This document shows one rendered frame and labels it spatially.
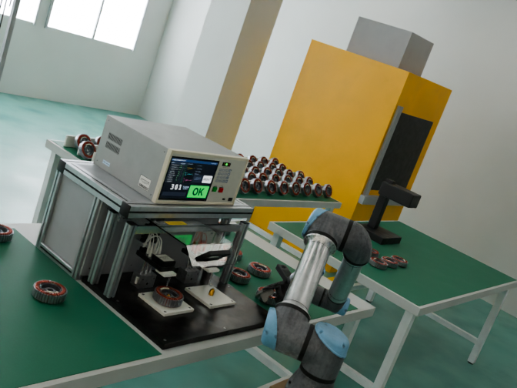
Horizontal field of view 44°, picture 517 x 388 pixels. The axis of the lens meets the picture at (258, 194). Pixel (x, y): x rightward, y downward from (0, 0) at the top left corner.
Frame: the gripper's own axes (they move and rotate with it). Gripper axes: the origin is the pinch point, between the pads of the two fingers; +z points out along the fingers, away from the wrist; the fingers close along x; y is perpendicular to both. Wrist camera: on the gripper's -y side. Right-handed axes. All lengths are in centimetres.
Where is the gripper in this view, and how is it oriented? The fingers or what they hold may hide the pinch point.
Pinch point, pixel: (268, 296)
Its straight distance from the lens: 281.3
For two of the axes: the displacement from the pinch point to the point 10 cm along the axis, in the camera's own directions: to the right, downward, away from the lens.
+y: 1.5, 8.5, -5.1
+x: 8.2, 1.8, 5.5
